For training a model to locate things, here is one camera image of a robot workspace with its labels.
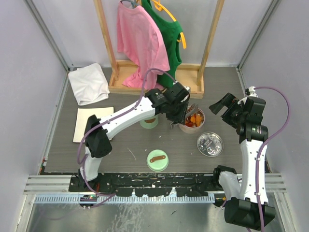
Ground mint green canister lid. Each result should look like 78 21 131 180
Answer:
146 149 169 172

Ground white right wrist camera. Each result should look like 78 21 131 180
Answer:
238 86 258 105

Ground metal serving tongs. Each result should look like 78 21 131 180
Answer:
170 103 198 130

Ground pink t-shirt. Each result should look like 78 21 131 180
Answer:
117 2 170 88

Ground orange clothes hanger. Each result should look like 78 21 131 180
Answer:
149 0 188 50

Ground wooden clothes rack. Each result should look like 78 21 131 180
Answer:
93 0 225 99

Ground grey clothes hanger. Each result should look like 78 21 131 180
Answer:
120 0 141 9

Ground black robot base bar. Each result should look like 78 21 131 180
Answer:
69 171 241 198

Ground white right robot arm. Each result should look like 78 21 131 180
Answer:
209 93 276 231

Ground aluminium corner frame post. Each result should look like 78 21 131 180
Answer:
238 0 282 71

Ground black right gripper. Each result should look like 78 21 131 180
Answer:
210 92 247 129

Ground mint green tin canister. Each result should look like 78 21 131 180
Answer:
140 115 159 129

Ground green t-shirt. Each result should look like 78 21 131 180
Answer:
141 0 183 78

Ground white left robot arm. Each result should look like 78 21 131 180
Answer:
77 82 191 191

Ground white cloth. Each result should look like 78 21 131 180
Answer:
68 63 110 106

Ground silver embossed tin lid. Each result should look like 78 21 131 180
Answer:
197 131 224 157

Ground left aluminium frame post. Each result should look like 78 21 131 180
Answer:
24 0 74 72

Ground round silver tin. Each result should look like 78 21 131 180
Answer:
178 109 205 134

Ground white square plate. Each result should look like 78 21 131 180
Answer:
72 107 114 143

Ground orange fried shrimp piece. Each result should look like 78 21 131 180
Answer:
195 114 204 127

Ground white slotted cable duct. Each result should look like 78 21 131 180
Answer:
34 194 215 204

